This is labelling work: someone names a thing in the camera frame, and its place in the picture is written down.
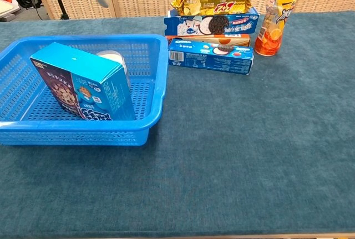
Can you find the orange brown biscuit box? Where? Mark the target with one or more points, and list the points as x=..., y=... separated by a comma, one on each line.
x=235, y=39

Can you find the blue box with large cookie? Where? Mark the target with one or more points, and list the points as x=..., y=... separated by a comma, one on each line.
x=241, y=24

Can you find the white side table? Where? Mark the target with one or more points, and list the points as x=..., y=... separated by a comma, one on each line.
x=7, y=9

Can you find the teal table mat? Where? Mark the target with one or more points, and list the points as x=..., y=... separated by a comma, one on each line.
x=222, y=139

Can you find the blue perforated plastic basket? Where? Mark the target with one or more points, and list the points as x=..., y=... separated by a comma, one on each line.
x=144, y=83

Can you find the blue box with barcode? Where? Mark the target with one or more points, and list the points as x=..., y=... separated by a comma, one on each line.
x=210, y=61

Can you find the gold snack packet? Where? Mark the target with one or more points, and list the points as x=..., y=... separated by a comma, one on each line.
x=210, y=0

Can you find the blue chocolate cereal box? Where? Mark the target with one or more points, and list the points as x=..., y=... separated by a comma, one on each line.
x=83, y=83

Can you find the orange drink bottle yellow cap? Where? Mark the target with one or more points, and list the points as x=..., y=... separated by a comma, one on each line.
x=273, y=33

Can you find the transparent jar with white lid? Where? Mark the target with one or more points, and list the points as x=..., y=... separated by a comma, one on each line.
x=113, y=56

